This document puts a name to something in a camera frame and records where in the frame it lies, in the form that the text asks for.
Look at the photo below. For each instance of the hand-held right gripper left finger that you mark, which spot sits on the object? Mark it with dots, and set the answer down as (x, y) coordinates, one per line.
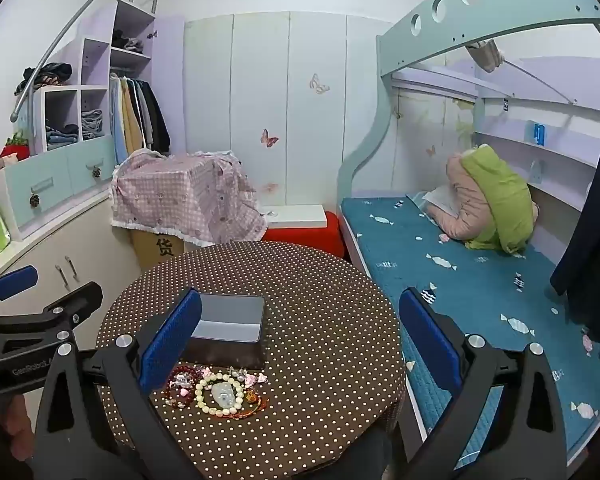
(170, 342)

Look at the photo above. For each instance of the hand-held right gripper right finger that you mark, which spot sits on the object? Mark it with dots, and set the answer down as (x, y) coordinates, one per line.
(430, 342)

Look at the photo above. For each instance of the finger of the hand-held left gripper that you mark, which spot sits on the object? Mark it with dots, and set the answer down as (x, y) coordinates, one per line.
(55, 312)
(12, 280)

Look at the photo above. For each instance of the rectangular metal tin box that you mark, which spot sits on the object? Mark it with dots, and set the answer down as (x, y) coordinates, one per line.
(230, 347)

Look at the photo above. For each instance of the pink flower hair clip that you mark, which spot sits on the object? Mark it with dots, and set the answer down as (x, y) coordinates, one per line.
(252, 380)

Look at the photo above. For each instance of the person's left hand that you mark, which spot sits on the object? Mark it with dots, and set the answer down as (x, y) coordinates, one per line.
(15, 422)

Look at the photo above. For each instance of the beige floor cabinet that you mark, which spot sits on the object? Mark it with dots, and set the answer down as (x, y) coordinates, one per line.
(55, 265)

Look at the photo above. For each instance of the blue patterned bed sheet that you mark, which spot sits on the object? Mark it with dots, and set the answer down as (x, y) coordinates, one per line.
(480, 285)

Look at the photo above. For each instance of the cardboard box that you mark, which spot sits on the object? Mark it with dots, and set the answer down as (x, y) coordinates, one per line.
(157, 250)

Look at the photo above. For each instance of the teal drawer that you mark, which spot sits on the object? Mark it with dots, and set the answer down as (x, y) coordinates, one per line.
(35, 185)
(87, 162)

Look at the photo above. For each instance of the brown polka dot tablecloth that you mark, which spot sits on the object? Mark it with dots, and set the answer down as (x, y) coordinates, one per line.
(320, 310)

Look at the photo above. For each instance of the red bag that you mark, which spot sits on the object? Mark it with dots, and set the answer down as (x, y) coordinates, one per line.
(14, 151)

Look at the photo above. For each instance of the white pillow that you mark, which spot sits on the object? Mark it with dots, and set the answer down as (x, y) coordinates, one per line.
(439, 201)

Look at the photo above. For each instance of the pink padded jacket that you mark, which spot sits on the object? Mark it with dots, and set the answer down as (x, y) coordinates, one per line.
(467, 200)

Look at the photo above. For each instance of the pink checked cloth cover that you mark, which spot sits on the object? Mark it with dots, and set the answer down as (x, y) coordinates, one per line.
(180, 195)

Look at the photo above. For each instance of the folded blue jeans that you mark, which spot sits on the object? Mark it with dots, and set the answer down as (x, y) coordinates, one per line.
(62, 135)

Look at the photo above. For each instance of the red storage stool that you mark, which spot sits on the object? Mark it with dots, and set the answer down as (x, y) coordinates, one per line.
(305, 241)

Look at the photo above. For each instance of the green padded jacket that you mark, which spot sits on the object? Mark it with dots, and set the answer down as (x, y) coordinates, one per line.
(502, 195)

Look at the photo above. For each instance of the folded grey jeans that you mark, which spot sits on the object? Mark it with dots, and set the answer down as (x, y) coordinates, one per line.
(92, 122)

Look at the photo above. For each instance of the white board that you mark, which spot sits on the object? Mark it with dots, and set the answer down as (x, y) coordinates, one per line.
(297, 216)

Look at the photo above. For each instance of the dark hanging garment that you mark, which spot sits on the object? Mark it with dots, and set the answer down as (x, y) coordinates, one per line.
(590, 240)

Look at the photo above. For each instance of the small butterfly sticker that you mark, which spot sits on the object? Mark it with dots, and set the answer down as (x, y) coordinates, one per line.
(431, 150)

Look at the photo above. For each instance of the dark folded clothes pile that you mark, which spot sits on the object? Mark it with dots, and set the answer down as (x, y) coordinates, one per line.
(45, 76)

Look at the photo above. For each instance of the row of hanging clothes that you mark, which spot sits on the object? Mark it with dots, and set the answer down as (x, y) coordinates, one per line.
(137, 110)

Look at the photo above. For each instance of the pink butterfly sticker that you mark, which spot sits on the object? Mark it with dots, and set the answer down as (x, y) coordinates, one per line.
(268, 138)

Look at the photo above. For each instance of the blue shelf item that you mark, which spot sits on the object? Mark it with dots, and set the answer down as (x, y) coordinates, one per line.
(536, 132)

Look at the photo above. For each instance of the lilac stair shelf cabinet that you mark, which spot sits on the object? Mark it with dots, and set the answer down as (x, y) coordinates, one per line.
(97, 60)

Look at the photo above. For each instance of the grey metal handrail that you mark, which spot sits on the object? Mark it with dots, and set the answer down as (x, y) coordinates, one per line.
(80, 25)

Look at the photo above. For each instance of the grey folded clothes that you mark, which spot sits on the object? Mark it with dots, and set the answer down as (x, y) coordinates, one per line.
(127, 41)

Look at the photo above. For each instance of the pale butterfly sticker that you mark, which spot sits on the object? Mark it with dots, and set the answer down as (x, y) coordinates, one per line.
(319, 83)

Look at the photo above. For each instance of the grey hanging cloth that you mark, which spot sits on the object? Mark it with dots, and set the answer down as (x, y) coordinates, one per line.
(485, 56)

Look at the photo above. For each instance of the white bed wall shelf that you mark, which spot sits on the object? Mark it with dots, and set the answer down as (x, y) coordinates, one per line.
(540, 157)

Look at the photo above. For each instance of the teal bunk bed frame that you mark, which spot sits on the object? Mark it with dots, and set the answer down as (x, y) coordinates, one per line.
(430, 27)

